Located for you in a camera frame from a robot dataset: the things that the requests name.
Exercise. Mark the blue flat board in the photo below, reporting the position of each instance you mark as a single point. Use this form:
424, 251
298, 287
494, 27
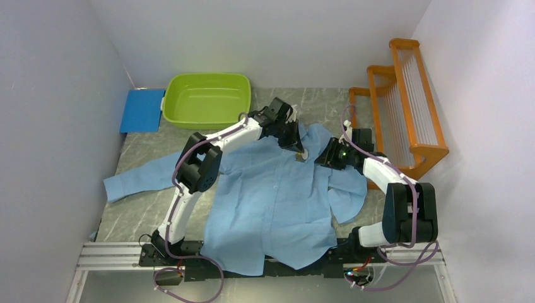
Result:
142, 111

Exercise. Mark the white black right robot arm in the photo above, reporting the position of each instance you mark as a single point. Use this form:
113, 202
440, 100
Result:
410, 213

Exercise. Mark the light blue button shirt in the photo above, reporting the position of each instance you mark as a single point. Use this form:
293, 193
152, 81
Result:
264, 203

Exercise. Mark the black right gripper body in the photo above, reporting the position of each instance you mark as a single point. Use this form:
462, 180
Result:
344, 156

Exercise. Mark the aluminium frame rails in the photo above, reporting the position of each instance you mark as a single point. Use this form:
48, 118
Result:
109, 272

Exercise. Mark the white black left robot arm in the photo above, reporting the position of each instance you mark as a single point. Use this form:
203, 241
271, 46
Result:
198, 167

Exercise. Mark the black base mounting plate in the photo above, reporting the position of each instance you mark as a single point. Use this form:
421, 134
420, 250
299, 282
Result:
345, 256

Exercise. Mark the orange wooden rack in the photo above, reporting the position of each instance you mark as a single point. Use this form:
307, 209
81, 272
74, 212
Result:
407, 127

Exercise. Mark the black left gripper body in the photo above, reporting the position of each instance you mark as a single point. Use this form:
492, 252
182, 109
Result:
280, 129

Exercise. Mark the green plastic basin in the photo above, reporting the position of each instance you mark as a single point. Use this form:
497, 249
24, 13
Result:
206, 101

